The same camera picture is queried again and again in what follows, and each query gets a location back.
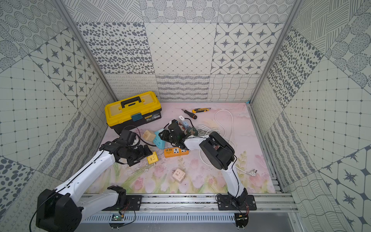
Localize orange power strip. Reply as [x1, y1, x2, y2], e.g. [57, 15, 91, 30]
[164, 148, 189, 158]

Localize yellow cube adapter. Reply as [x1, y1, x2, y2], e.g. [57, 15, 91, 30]
[147, 152, 159, 165]

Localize cream deer cube adapter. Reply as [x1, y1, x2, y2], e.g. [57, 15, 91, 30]
[172, 168, 186, 183]

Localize dark green cube adapter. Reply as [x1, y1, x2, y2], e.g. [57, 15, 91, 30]
[186, 127, 199, 136]

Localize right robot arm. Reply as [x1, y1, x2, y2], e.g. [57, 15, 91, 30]
[158, 120, 248, 206]

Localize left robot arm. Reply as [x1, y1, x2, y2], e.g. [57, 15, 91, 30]
[31, 130, 153, 232]

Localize beige red power strip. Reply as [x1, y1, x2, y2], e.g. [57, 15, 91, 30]
[178, 118, 194, 131]

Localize teal triangular power strip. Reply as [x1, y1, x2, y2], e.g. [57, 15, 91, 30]
[153, 129, 165, 149]

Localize black orange screwdriver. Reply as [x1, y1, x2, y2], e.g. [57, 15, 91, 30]
[182, 109, 197, 119]

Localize yellow utility knife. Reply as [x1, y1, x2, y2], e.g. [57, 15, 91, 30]
[192, 108, 211, 114]

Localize yellow black plastic toolbox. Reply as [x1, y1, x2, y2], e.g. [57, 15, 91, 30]
[105, 91, 162, 134]

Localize black power cable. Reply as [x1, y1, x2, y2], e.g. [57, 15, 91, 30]
[112, 118, 180, 146]

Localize bundled white cable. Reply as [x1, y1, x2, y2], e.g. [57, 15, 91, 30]
[197, 124, 222, 138]

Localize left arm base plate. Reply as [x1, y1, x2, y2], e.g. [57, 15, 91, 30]
[118, 194, 143, 211]

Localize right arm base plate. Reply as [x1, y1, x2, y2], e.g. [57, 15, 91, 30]
[215, 194, 257, 211]

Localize white power cable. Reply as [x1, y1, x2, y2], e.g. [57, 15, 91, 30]
[198, 109, 259, 177]

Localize aluminium rail frame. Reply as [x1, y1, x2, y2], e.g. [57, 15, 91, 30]
[59, 173, 299, 215]

